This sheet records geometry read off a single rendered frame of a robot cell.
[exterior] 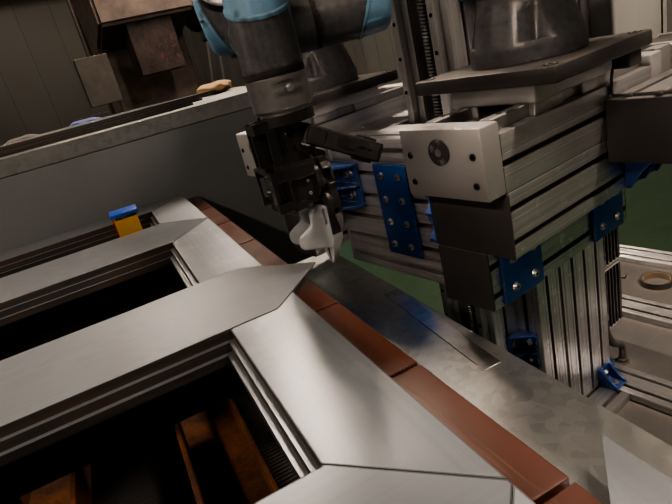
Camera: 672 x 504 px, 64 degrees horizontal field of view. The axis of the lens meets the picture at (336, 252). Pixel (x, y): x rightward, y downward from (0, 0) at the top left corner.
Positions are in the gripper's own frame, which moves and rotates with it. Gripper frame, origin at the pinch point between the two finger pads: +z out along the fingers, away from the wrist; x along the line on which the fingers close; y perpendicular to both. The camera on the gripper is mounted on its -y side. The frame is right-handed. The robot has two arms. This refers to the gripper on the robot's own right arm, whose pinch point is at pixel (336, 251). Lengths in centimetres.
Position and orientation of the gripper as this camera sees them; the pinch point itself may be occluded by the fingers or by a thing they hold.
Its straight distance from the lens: 74.2
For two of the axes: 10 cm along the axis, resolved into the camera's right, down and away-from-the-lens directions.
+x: 4.2, 2.4, -8.8
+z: 2.3, 9.0, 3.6
